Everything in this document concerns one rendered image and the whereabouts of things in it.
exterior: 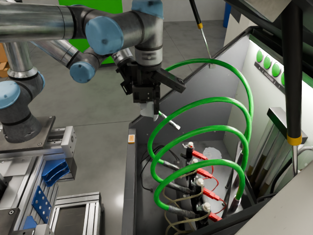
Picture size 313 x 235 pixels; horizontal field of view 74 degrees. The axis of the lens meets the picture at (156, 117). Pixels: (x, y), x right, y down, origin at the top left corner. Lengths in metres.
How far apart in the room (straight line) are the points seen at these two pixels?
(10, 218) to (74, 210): 0.96
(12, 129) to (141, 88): 0.64
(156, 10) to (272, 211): 0.47
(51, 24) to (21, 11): 0.05
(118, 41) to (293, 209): 0.43
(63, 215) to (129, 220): 1.01
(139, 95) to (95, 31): 0.23
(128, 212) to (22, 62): 0.74
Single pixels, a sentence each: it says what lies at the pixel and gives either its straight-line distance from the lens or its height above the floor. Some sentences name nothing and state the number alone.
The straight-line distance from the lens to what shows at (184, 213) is 0.65.
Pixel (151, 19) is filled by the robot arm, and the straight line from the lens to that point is 0.53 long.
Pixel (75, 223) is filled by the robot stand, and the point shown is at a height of 0.21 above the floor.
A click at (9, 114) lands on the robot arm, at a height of 1.18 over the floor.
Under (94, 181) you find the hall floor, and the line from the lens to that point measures 2.13.
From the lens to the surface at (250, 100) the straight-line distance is 0.73.
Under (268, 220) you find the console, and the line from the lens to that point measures 0.44.
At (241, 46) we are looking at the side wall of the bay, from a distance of 0.99.
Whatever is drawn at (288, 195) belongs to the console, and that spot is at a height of 1.38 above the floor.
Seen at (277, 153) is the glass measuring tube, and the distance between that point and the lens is 0.78.
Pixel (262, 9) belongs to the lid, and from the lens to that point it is 0.22.
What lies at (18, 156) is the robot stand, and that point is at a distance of 1.16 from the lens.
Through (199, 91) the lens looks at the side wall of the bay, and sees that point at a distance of 1.02.
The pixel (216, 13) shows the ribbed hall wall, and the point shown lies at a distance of 7.74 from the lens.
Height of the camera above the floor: 1.68
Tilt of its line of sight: 38 degrees down
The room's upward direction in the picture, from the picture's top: straight up
